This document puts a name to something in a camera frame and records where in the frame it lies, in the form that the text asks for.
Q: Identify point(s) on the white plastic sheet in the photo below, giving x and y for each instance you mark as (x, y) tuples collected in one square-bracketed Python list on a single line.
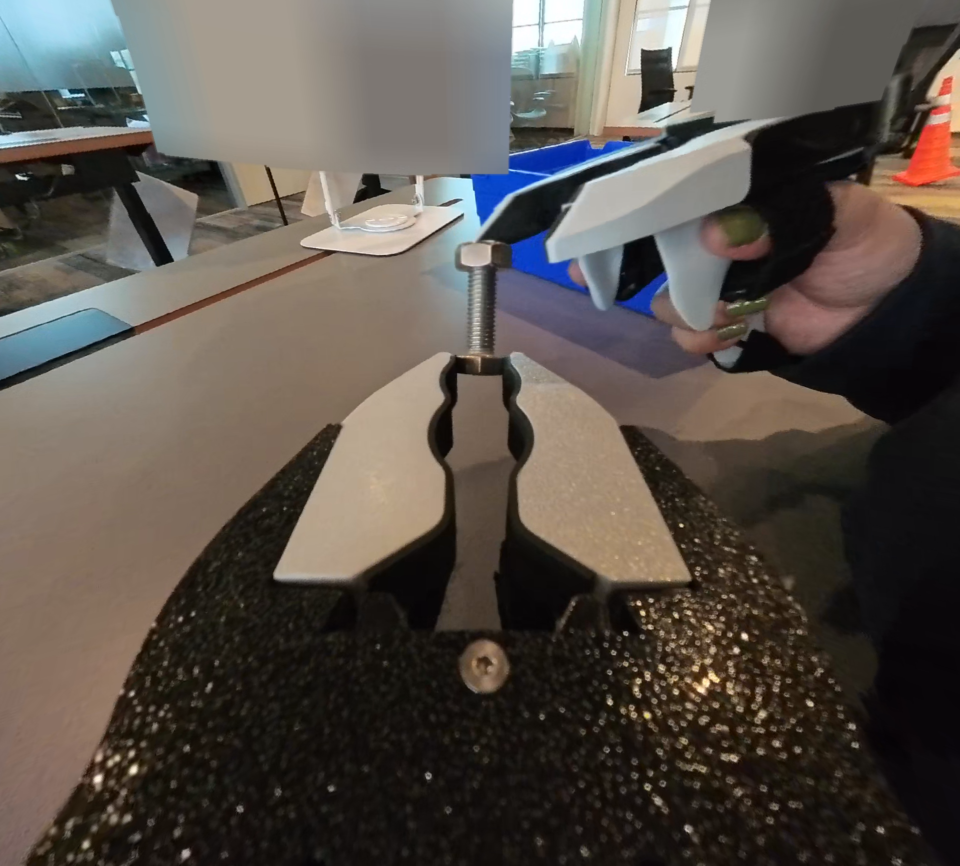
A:
[(315, 195), (150, 221)]

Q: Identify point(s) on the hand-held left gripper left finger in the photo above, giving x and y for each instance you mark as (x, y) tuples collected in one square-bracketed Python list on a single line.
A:
[(375, 491)]

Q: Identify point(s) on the orange traffic cone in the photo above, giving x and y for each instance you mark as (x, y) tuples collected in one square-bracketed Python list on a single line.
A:
[(934, 154)]

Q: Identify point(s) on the person's black sweatshirt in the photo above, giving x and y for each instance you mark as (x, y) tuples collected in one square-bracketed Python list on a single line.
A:
[(915, 581)]

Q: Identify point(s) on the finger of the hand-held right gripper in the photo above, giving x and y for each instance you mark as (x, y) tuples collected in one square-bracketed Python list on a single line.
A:
[(570, 188), (660, 191)]

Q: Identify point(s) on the blue plastic bin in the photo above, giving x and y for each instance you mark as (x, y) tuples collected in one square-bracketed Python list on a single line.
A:
[(540, 165)]

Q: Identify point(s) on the metal hex nut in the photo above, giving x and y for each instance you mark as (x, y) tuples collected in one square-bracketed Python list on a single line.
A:
[(480, 364)]

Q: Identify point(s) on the black office chair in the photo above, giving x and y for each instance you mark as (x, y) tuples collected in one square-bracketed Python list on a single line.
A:
[(657, 79)]

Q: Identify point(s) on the wood-topped background desk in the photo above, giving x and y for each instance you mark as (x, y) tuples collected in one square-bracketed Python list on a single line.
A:
[(67, 140)]

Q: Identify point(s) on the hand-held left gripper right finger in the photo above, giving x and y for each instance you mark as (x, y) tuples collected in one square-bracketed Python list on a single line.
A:
[(592, 491)]

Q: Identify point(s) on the silver hex bolt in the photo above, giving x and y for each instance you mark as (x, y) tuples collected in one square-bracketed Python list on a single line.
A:
[(481, 311)]

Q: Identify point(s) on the person's right hand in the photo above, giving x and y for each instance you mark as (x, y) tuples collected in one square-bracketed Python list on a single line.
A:
[(855, 266)]

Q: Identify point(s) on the white stand base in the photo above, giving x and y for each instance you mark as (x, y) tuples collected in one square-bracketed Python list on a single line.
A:
[(427, 236)]

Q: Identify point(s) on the white background table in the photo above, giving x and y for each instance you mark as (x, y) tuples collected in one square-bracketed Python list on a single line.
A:
[(660, 115)]

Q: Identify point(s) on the white round disc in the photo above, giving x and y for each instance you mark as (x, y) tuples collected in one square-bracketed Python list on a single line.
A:
[(390, 220)]

